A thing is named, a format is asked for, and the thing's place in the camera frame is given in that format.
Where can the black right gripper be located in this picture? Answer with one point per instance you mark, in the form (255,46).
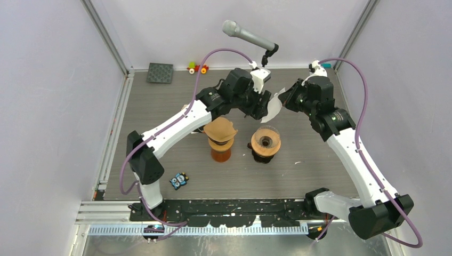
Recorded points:
(287,97)

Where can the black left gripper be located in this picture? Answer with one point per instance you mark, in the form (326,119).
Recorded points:
(258,111)

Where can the white paper coffee filter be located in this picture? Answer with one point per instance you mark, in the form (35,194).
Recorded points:
(274,107)

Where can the clear glass dripper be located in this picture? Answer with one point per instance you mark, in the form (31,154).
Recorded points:
(267,137)

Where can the wooden ring collar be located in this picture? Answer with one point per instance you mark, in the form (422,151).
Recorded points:
(266,142)

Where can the brown paper coffee filter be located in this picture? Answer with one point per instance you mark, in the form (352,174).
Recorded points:
(220,130)

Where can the brown plastic dripper with handle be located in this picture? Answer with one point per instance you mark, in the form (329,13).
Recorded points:
(263,160)

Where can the orange glass carafe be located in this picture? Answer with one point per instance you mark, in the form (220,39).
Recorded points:
(220,156)

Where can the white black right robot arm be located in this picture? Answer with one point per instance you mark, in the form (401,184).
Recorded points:
(380,207)

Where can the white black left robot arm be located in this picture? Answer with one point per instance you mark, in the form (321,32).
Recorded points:
(241,89)

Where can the teal block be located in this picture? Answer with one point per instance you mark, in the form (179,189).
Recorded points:
(326,65)

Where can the black microphone tripod stand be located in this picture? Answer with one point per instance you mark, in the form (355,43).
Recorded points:
(266,56)

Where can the grey microphone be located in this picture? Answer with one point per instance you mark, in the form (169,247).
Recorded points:
(232,29)

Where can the blue owl sticker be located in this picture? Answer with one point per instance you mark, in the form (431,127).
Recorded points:
(179,180)

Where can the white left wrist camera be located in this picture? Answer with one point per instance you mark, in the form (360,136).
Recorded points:
(259,75)

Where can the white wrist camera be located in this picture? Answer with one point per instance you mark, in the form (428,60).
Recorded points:
(259,75)
(315,69)

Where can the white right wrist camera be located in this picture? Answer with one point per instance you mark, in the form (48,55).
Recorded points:
(315,69)

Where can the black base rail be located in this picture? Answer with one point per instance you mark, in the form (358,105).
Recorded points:
(228,212)

